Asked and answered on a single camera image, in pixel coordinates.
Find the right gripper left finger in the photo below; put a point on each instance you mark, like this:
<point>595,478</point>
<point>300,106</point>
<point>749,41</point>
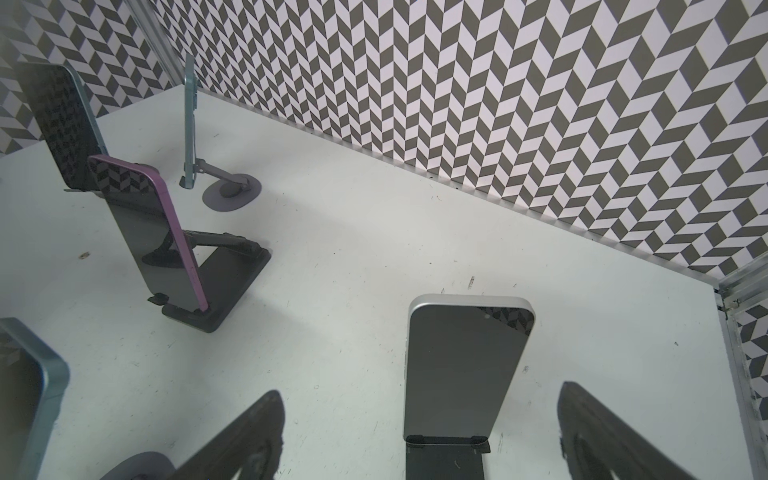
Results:
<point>250,447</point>

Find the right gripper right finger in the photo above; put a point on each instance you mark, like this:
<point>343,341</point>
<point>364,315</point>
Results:
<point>597,444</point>

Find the grey round stand front centre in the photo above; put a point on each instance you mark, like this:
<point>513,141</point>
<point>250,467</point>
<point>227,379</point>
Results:
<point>142,466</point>

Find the grey round stand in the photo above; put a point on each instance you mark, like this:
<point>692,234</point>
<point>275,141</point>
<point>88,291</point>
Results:
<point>142,466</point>
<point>231,191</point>

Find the black folding stand right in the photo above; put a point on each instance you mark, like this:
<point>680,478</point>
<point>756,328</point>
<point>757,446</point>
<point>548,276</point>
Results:
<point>445,458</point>

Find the black centre stand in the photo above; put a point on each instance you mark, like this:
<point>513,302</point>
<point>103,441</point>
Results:
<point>224,276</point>

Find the grey round stand back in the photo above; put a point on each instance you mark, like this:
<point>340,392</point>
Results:
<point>231,191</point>

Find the back phone teal edge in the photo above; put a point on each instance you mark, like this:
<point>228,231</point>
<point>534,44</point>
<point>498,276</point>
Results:
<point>190,104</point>

